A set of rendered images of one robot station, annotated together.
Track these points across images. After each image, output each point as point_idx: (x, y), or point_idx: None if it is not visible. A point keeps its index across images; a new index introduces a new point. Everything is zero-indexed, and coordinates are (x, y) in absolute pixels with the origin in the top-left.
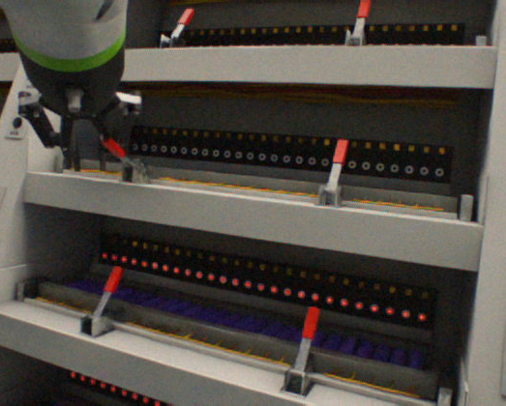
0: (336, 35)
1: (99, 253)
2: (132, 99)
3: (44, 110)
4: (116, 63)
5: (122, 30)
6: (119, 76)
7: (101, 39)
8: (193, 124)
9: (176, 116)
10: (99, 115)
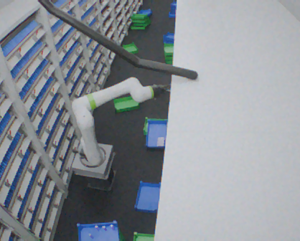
0: None
1: None
2: (169, 90)
3: (167, 84)
4: (155, 96)
5: (151, 96)
6: (158, 95)
7: (148, 99)
8: None
9: None
10: (166, 92)
